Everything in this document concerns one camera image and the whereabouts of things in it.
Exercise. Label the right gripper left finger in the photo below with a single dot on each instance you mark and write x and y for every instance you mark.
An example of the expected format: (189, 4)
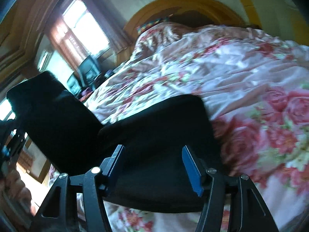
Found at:
(58, 211)

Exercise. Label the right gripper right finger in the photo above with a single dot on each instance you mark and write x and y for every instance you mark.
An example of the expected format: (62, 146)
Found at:
(248, 210)

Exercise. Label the black embroidered pants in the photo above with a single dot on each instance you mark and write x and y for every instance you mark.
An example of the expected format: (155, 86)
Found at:
(153, 176)

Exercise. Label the person's left hand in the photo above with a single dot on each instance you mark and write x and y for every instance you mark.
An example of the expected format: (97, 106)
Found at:
(15, 188)

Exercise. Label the far black leather armchair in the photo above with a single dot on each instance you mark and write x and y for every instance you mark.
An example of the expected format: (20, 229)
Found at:
(74, 86)

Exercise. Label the black leather armchair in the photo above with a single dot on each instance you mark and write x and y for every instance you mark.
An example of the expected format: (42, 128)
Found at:
(74, 86)
(88, 71)

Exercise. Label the near black leather armchair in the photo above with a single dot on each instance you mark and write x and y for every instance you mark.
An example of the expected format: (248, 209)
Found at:
(88, 71)

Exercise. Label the pink floral quilt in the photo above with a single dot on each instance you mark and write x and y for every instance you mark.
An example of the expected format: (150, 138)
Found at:
(255, 88)

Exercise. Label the pink window curtain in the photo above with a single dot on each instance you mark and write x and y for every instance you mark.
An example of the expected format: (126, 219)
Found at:
(78, 28)

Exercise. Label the colourful checkered pillow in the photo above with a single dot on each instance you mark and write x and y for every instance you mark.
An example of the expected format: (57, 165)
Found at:
(142, 28)

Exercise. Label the wooden arched headboard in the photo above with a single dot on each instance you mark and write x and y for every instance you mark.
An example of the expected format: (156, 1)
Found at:
(185, 16)

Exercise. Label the wall air conditioner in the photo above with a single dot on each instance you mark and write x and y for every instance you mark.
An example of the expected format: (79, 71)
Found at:
(44, 60)

